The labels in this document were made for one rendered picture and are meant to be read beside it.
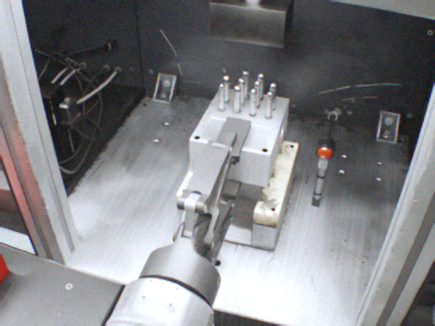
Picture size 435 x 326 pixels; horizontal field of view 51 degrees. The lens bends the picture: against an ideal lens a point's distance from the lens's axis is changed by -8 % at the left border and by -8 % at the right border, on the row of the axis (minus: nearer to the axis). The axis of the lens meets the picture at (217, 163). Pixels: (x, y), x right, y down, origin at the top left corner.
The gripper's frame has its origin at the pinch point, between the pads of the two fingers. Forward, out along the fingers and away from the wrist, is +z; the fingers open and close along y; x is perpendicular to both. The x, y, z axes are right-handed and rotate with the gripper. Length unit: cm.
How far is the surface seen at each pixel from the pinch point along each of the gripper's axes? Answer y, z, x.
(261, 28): 14.2, 5.8, -1.7
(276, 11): 16.5, 6.0, -3.3
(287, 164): -6.3, 7.0, -5.8
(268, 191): -5.9, 1.0, -4.4
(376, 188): -13.4, 12.8, -19.4
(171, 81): -11.7, 28.6, 19.7
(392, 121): -12.0, 28.5, -21.1
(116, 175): -12.8, 4.3, 19.5
